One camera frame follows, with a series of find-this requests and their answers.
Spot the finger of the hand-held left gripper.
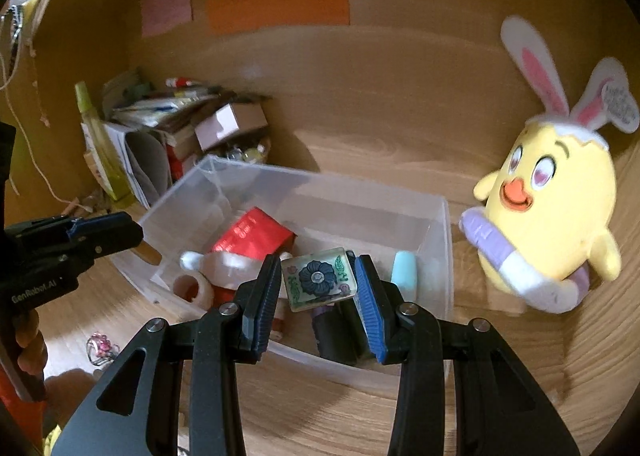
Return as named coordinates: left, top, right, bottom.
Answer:
left=4, top=212, right=138, bottom=245
left=59, top=224, right=146, bottom=278

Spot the white tape roll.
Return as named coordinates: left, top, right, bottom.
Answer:
left=172, top=273, right=216, bottom=311

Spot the beaded hanging cord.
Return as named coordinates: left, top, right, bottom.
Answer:
left=0, top=11, right=68, bottom=204

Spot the pink sticky note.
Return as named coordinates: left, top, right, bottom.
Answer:
left=141, top=0, right=193, bottom=38

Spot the wooden stick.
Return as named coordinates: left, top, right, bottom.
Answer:
left=132, top=241, right=163, bottom=267

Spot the flower print mahjong tile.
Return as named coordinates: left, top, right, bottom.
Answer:
left=281, top=247, right=358, bottom=311

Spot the red and white santa hat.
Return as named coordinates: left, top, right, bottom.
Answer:
left=180, top=250, right=293, bottom=307

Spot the small cardboard box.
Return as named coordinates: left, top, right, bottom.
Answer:
left=194, top=102, right=270, bottom=152

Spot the orange sticky note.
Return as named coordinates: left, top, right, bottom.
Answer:
left=206, top=0, right=351, bottom=35

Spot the dark green pump bottle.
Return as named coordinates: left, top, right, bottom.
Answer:
left=310, top=303, right=367, bottom=367

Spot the clear plastic storage bin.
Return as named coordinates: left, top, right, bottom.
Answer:
left=112, top=154, right=455, bottom=389

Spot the pile of papers and booklets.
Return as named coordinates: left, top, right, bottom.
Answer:
left=102, top=67, right=273, bottom=209

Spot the yellow-green squeeze bottle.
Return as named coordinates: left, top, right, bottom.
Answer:
left=75, top=81, right=132, bottom=202

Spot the light blue eraser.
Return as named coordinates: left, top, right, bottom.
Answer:
left=390, top=251, right=418, bottom=304

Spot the person's left hand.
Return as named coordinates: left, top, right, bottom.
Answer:
left=14, top=310, right=49, bottom=400

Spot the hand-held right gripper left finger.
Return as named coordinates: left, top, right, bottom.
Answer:
left=50, top=253, right=282, bottom=456

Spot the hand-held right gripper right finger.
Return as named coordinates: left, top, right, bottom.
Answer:
left=354, top=255, right=581, bottom=456

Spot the pink jewelled ring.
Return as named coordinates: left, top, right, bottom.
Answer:
left=86, top=332, right=121, bottom=367

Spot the yellow chick plush toy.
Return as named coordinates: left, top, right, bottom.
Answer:
left=460, top=16, right=640, bottom=314

